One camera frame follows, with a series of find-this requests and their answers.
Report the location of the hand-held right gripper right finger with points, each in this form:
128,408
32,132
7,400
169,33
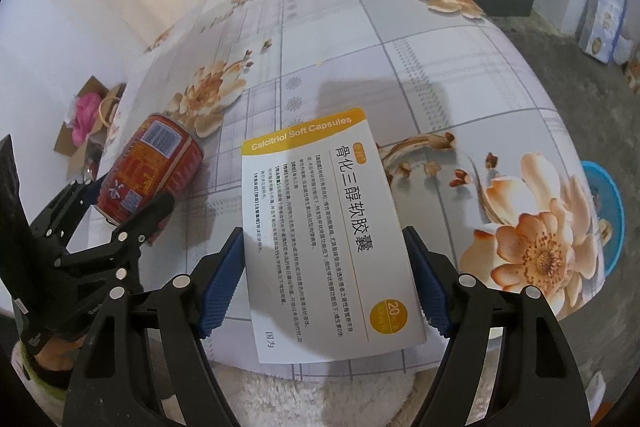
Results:
427,282

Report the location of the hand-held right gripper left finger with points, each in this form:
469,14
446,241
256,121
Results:
220,279

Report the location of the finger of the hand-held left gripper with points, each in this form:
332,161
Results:
65,217
135,232

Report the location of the red drink can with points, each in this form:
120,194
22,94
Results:
150,162

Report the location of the white and yellow medicine box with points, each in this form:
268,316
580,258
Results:
330,237

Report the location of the blue plastic bin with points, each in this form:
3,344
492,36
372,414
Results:
610,202

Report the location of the person's left forearm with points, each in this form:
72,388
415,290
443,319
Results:
50,354

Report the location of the brown cardboard box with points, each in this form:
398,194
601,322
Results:
67,142

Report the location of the pink fluffy item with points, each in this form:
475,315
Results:
86,117

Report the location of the floral tablecloth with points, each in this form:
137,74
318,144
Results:
350,57

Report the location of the orange patterned board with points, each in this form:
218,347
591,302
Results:
634,74

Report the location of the white printed package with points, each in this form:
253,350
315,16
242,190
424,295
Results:
602,12

